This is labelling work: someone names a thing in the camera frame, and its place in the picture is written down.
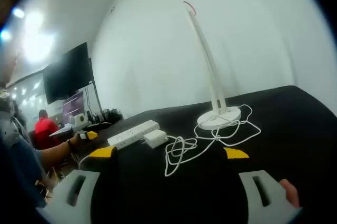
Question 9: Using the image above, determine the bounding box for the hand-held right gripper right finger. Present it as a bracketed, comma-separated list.
[223, 147, 303, 224]

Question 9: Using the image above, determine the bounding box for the black wall monitor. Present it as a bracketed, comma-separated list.
[42, 42, 95, 105]

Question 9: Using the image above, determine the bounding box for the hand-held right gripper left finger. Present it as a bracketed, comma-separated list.
[43, 145, 118, 224]

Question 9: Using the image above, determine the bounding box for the open silver laptop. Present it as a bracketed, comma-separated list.
[49, 90, 85, 138]

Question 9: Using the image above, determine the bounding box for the white power strip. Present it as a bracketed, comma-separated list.
[107, 119, 160, 151]

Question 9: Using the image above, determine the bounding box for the person's blue shirt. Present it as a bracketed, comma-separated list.
[0, 86, 55, 209]

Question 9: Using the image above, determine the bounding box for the white desk lamp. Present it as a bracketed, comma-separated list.
[183, 1, 242, 131]

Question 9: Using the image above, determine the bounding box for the white desk lamp cable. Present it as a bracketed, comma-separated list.
[164, 103, 262, 178]

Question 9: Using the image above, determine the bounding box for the row of small dark items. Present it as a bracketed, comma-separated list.
[86, 107, 124, 125]

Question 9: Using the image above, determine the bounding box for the white desk lamp plug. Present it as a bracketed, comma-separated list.
[143, 129, 169, 149]

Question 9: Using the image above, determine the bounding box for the person's right hand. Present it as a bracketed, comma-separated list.
[279, 178, 301, 208]

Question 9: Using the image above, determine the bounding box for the person's left hand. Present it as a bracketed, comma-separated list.
[70, 132, 90, 154]

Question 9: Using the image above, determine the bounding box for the white power strip cable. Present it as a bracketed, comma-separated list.
[77, 154, 92, 171]

